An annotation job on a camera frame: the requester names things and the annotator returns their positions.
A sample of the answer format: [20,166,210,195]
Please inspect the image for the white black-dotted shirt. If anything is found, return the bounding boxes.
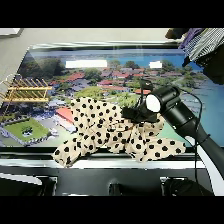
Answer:
[51,96,187,169]

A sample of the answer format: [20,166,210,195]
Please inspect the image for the black garment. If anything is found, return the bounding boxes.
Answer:
[199,43,224,86]

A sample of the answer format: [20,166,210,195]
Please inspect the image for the striped garment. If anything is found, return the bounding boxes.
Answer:
[184,27,224,62]

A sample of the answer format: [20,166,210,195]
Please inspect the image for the heap of clothes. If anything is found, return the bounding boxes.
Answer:
[164,27,205,49]

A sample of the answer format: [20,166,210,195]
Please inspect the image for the black cable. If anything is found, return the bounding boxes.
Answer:
[181,89,205,197]

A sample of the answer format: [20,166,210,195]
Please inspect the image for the silver frame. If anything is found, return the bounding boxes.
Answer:
[0,151,224,197]

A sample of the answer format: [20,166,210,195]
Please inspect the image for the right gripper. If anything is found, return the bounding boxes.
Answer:
[121,99,160,124]

